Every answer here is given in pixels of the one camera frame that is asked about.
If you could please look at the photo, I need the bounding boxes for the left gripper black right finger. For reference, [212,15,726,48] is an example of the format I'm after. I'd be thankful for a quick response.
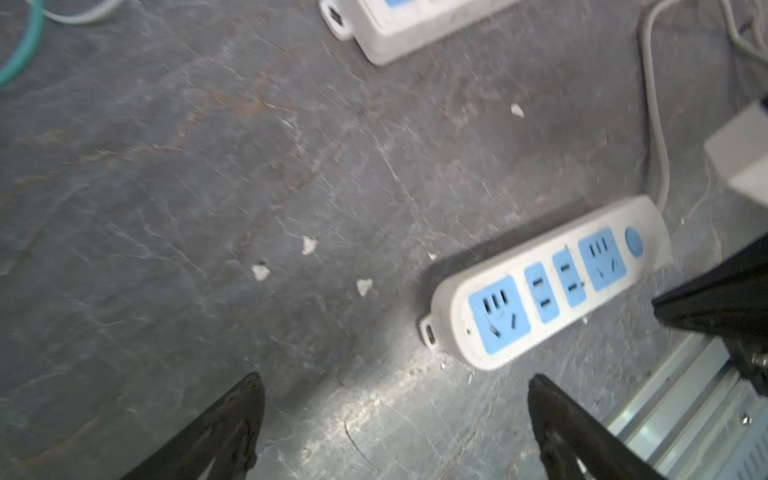
[527,374,662,479]

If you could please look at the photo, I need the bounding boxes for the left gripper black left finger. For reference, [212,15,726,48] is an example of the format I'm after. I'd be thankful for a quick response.
[124,372,266,479]

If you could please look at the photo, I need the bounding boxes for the white power strip blue outlets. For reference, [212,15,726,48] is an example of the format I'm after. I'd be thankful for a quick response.
[419,195,672,371]

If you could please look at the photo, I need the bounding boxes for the white six-outlet colourful power strip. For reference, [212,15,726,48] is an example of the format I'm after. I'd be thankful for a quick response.
[318,0,517,66]

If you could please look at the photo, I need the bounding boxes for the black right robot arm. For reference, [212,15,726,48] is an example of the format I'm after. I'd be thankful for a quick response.
[652,236,767,397]

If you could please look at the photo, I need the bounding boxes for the aluminium rail frame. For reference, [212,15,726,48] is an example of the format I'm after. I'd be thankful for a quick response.
[605,334,767,479]

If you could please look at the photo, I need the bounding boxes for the white cable of small strip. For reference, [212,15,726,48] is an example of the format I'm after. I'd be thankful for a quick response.
[637,0,688,212]

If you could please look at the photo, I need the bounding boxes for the white cable of long strip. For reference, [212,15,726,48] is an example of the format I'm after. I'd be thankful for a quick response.
[716,0,768,67]

